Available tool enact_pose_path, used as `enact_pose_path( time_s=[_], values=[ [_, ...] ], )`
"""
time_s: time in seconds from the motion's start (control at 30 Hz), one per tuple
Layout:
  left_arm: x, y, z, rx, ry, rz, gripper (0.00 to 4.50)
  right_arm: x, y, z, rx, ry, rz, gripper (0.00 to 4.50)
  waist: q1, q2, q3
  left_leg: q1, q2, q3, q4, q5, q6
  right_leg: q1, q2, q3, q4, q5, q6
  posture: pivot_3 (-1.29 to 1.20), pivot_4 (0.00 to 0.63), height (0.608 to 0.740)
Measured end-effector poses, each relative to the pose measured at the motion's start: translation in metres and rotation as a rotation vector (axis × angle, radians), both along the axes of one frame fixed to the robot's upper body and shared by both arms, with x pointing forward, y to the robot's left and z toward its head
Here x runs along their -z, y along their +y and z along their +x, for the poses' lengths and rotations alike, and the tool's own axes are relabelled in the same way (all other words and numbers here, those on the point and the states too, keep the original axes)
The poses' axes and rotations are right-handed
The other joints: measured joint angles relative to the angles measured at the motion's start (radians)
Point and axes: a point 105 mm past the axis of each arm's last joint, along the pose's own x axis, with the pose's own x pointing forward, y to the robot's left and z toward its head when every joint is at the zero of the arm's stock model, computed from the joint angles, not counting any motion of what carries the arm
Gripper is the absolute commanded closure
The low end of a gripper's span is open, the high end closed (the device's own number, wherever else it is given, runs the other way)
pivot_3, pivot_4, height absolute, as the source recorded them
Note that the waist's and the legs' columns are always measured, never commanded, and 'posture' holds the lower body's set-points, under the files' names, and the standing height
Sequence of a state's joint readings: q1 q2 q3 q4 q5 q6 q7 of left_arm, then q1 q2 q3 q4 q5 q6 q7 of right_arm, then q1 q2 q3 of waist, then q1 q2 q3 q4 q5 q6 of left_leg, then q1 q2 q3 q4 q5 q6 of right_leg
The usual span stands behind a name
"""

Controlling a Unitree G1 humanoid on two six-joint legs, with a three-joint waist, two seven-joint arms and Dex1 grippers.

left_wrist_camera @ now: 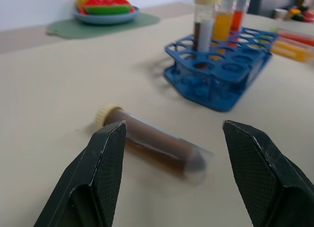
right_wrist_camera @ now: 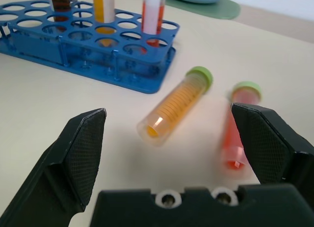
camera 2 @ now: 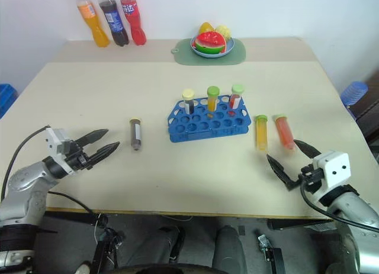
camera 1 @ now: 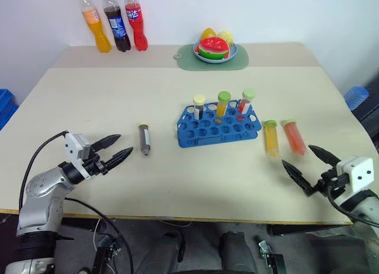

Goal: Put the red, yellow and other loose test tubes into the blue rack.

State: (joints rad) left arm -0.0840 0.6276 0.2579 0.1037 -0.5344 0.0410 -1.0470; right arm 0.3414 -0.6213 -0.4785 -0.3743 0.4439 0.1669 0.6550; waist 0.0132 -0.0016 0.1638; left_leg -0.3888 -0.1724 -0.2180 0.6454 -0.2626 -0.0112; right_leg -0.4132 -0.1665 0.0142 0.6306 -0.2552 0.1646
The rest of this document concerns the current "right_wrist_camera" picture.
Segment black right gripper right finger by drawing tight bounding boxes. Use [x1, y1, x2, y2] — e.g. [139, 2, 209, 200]
[231, 102, 314, 211]

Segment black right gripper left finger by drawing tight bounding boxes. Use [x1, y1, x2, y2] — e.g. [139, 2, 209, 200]
[0, 108, 107, 227]

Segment red tube with green cap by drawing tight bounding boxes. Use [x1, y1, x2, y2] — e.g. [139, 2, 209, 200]
[220, 81, 262, 173]

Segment orange tube with green cap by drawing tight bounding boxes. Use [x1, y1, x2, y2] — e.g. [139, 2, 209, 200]
[136, 66, 213, 148]

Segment blue test tube rack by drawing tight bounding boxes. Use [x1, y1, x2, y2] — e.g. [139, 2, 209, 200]
[0, 0, 181, 95]

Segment yellow tube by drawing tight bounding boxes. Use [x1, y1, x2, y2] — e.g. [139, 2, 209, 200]
[92, 0, 116, 48]

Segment brown tube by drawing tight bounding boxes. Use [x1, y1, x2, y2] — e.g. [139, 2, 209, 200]
[47, 0, 72, 32]

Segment green oval mat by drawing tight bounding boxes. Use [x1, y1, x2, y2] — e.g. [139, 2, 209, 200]
[129, 0, 241, 21]

